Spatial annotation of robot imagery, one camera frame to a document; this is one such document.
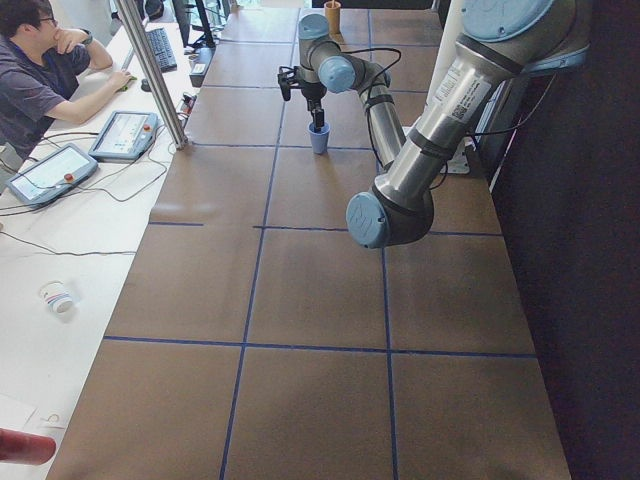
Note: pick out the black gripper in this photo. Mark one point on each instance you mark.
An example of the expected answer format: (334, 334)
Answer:
(313, 93)

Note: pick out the blue ribbed plastic cup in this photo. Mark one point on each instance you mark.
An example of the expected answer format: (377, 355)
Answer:
(319, 138)

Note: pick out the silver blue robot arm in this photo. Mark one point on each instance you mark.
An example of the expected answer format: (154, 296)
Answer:
(499, 40)

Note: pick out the tan bamboo cup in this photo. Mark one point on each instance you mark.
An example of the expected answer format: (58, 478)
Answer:
(332, 12)

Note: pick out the white paper cup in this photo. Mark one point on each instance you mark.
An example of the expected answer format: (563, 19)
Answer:
(56, 296)

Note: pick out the black keyboard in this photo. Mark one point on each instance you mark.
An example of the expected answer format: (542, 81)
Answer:
(160, 44)

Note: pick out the far teach pendant tablet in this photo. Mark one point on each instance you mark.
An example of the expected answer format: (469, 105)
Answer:
(125, 137)

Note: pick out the teach pendant tablet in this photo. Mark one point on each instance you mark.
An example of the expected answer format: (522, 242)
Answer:
(58, 173)
(125, 137)

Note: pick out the near teach pendant tablet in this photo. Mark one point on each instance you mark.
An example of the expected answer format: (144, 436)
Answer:
(58, 173)

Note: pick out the seated man in dark shirt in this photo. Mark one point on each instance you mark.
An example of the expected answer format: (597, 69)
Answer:
(40, 63)

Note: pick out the red cylinder roll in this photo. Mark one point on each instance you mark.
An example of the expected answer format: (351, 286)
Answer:
(24, 448)

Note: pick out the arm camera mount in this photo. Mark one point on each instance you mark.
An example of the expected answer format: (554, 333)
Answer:
(289, 79)

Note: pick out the white pedestal base plate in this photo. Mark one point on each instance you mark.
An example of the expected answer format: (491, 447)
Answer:
(458, 163)

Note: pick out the aluminium frame post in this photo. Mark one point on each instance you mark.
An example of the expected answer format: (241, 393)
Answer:
(136, 32)

